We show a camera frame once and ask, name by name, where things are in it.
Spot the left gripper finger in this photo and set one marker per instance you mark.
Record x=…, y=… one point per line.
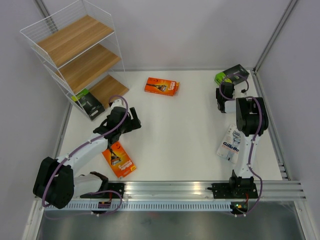
x=131, y=127
x=134, y=117

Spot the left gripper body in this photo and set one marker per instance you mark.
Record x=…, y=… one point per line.
x=122, y=129

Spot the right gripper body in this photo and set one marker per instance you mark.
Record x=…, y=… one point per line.
x=218, y=95

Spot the black green razor box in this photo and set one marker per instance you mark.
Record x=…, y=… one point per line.
x=236, y=75
x=89, y=103

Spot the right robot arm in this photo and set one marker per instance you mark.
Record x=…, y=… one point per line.
x=251, y=120

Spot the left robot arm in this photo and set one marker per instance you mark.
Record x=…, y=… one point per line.
x=56, y=181

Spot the bottom wooden shelf board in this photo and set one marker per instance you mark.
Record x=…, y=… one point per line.
x=106, y=88

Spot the wooden shelf board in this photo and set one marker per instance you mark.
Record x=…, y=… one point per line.
x=106, y=88
x=83, y=70
x=73, y=39

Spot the middle wooden shelf board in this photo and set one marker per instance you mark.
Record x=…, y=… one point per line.
x=83, y=70

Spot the top wooden shelf board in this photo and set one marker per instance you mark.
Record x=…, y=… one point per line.
x=73, y=39

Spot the orange razor box near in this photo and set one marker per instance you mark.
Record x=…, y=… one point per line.
x=119, y=161

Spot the orange razor box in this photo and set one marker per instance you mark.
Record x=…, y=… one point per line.
x=161, y=86
x=119, y=161

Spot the orange razor box far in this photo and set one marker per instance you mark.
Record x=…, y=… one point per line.
x=161, y=86

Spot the white Gillette razor pack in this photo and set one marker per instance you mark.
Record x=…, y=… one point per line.
x=229, y=147

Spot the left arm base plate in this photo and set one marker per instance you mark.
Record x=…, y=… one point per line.
x=105, y=191

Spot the white wire shelf rack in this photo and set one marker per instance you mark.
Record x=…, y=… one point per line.
x=51, y=24

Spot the white slotted cable duct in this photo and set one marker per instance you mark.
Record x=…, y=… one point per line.
x=193, y=206

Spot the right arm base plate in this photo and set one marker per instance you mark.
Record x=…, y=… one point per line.
x=224, y=191

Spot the aluminium rail frame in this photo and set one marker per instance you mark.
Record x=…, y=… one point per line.
x=278, y=190

